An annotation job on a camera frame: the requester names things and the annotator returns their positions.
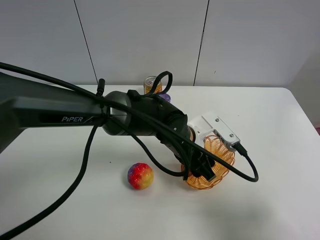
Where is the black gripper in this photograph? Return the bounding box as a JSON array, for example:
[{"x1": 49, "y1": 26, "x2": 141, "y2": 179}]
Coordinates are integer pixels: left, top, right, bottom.
[{"x1": 160, "y1": 138, "x2": 216, "y2": 181}]

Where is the rainbow strawberry toy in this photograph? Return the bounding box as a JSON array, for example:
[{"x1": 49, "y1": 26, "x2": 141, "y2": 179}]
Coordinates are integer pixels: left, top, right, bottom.
[{"x1": 127, "y1": 162, "x2": 154, "y2": 190}]

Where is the gold drink can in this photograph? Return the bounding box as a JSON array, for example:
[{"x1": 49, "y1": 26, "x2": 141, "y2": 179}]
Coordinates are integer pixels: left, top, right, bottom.
[{"x1": 143, "y1": 76, "x2": 163, "y2": 94}]

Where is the white purple-capped cylinder container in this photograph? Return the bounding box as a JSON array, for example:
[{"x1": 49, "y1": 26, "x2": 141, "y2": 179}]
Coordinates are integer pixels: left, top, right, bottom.
[{"x1": 159, "y1": 93, "x2": 171, "y2": 103}]

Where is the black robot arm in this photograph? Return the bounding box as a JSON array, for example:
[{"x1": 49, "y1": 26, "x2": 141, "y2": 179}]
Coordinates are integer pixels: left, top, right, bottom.
[{"x1": 0, "y1": 73, "x2": 215, "y2": 181}]

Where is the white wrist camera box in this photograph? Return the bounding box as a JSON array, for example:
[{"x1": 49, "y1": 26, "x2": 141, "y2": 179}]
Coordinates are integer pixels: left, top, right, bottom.
[{"x1": 188, "y1": 111, "x2": 240, "y2": 152}]

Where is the woven orange basket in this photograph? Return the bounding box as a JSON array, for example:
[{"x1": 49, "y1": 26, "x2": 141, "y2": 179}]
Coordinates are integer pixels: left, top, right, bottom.
[{"x1": 185, "y1": 134, "x2": 235, "y2": 190}]

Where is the black cable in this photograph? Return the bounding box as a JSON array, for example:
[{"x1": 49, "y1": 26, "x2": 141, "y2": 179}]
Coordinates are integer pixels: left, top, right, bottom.
[{"x1": 0, "y1": 61, "x2": 260, "y2": 238}]

